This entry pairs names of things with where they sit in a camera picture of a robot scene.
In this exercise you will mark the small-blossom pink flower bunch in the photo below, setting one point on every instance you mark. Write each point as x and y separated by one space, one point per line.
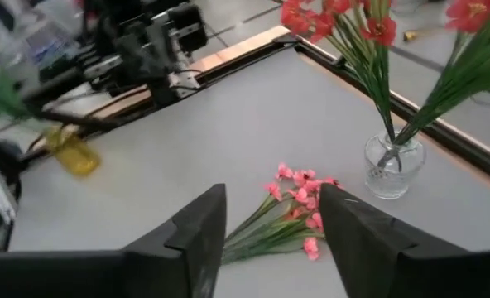
299 194

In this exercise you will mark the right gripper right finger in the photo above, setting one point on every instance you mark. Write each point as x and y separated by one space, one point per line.
377 256

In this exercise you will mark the yellow glass vase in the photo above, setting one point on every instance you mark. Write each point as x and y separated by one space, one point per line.
77 157

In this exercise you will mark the clear glass vase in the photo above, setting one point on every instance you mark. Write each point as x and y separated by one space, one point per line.
394 182

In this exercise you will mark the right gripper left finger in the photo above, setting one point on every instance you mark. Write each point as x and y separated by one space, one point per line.
179 256

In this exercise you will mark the red artificial flower bunch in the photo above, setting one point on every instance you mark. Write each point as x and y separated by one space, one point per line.
377 31
460 70

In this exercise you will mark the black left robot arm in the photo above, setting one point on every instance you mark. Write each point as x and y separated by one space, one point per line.
145 54

